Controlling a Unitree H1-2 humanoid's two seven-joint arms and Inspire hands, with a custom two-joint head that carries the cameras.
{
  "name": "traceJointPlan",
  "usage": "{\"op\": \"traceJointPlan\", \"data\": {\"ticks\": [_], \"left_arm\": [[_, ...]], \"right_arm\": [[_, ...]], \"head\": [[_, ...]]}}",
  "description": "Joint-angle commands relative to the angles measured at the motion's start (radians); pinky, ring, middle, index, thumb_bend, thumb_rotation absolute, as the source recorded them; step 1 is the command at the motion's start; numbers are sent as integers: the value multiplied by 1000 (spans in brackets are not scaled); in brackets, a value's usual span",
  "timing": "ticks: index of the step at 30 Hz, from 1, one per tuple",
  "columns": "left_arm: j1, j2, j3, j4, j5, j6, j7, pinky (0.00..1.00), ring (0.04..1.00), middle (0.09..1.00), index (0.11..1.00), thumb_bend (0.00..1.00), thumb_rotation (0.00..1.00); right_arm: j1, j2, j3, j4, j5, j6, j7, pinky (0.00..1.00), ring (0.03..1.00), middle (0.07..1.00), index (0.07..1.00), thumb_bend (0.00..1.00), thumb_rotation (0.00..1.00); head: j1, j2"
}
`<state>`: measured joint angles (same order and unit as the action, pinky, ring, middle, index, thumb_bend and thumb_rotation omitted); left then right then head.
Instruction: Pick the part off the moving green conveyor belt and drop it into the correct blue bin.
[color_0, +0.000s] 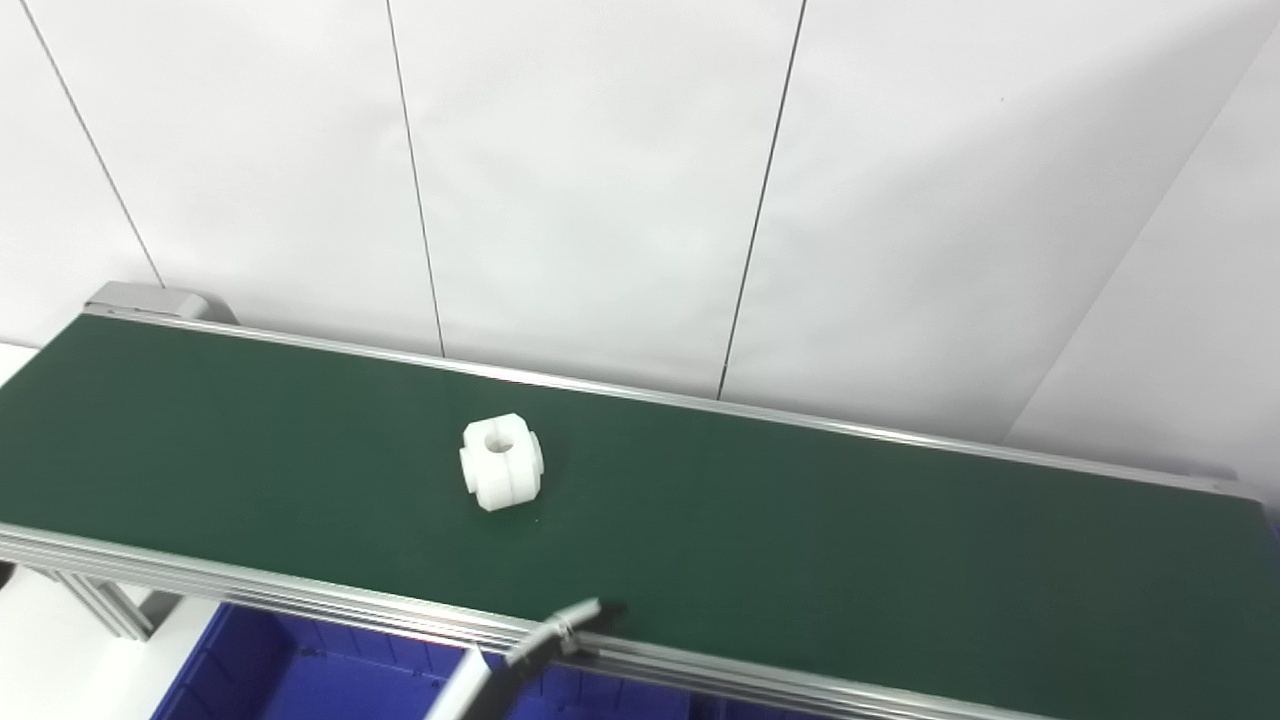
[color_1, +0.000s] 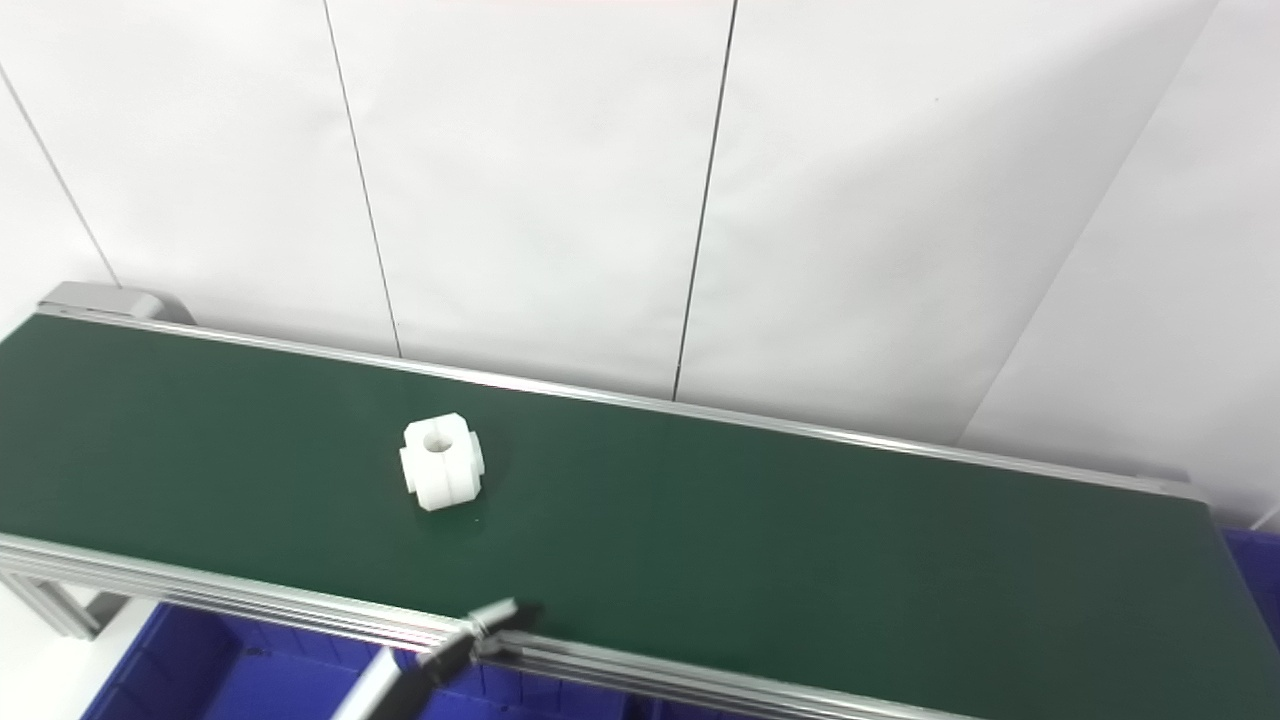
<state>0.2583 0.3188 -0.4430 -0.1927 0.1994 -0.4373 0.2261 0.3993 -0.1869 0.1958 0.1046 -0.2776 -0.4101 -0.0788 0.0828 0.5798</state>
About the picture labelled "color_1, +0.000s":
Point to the blue plastic bin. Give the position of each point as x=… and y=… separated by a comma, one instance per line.
x=200, y=670
x=1260, y=580

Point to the grey conveyor end cover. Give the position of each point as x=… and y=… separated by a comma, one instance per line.
x=110, y=300

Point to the green conveyor belt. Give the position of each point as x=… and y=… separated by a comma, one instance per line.
x=750, y=540
x=250, y=592

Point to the white notched plastic part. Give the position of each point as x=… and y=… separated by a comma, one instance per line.
x=443, y=465

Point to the aluminium conveyor leg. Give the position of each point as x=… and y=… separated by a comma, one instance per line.
x=55, y=605

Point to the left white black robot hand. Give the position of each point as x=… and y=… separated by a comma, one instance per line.
x=440, y=665

